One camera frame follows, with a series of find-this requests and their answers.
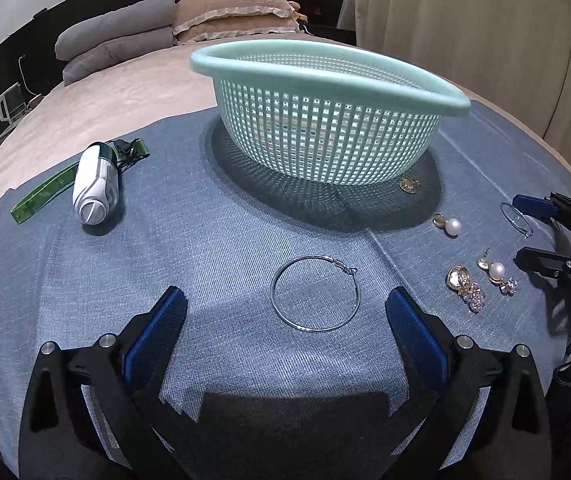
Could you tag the white handheld device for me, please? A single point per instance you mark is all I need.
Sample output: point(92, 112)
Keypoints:
point(96, 185)

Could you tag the black nightstand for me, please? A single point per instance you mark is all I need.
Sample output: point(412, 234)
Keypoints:
point(333, 20)

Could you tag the black clip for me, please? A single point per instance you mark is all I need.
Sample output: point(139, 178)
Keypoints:
point(123, 148)

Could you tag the gold pearl drop earring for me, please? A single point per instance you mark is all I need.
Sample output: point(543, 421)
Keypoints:
point(453, 226)
point(496, 271)

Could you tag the gold crystal cluster earring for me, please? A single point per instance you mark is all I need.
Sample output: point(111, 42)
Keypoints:
point(458, 279)

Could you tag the large silver hoop earring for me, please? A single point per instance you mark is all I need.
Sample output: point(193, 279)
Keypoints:
point(346, 270)

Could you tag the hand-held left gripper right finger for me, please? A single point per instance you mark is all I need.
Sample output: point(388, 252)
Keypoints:
point(415, 332)

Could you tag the mint green plastic basket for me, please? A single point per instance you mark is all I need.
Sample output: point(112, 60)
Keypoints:
point(330, 125)

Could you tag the small silver hoop earring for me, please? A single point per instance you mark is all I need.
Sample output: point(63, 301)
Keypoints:
point(529, 234)

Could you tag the blue cloth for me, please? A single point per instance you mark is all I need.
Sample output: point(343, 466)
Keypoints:
point(215, 240)

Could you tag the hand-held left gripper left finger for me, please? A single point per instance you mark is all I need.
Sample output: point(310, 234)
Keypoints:
point(158, 332)

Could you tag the beige ruffled pillow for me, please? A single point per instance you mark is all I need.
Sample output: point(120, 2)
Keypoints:
point(230, 5)
point(245, 31)

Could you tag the small gold filigree earring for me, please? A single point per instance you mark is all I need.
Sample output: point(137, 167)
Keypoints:
point(409, 185)

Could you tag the beige bed sheet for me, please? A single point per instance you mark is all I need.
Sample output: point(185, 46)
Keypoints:
point(130, 90)

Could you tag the small crystal stud earring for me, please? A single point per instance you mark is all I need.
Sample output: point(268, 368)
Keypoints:
point(509, 286)

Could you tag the grey pillow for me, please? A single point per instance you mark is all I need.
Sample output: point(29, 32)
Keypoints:
point(115, 20)
point(115, 52)

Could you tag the white bedside device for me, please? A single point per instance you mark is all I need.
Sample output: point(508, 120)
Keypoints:
point(9, 102)

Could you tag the beige curtain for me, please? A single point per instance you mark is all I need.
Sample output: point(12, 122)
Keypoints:
point(465, 25)

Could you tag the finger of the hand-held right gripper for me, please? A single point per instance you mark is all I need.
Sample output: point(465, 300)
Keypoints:
point(533, 204)
point(545, 262)

